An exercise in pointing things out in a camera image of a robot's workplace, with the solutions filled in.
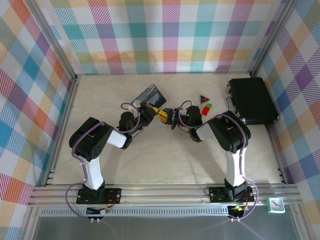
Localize starry night tin box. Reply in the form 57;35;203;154
129;84;167;111

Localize red and green eraser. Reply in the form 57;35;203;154
201;102;214;116

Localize black briefcase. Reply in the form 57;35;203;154
225;77;280;126

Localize small black connector board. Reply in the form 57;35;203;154
228;205;248;217
86;206;111;216

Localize mint green small clock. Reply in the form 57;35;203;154
267;196;286;215

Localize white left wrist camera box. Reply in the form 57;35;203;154
126;100;141;111

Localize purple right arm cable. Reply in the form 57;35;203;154
178;100;259;222

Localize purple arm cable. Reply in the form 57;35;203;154
178;100;259;222
65;101;145;221

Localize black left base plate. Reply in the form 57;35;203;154
76;187;123;205

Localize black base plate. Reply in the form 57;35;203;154
76;187;123;205
209;186;255;204

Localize aluminium cross rail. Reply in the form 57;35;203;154
26;183;301;208

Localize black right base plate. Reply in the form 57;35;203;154
209;186;255;204

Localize slotted grey cable duct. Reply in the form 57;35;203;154
39;208;232;218

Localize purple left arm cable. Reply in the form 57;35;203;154
65;101;145;221

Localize aluminium corner post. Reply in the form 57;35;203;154
23;0;79;81
249;0;302;77

